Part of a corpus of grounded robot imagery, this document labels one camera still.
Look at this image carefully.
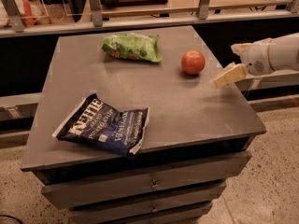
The red apple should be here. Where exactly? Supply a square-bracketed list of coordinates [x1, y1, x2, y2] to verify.
[181, 50, 206, 76]

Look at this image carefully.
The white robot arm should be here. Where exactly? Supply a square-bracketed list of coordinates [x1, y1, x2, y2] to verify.
[211, 33, 299, 88]

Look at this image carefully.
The metal railing with posts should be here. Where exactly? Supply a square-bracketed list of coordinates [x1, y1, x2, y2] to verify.
[0, 0, 298, 38]

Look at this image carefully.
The green chip bag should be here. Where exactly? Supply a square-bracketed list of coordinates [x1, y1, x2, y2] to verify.
[102, 33, 162, 63]

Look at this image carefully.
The blue Kettle chip bag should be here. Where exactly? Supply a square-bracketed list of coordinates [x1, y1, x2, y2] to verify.
[52, 93, 150, 157]

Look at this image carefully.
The grey drawer cabinet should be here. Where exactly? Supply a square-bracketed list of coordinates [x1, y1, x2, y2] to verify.
[21, 26, 265, 224]

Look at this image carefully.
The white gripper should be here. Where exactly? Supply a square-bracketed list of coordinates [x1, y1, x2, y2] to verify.
[212, 38, 274, 88]

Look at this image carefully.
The orange white bag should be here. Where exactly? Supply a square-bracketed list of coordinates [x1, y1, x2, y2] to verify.
[0, 0, 45, 27]

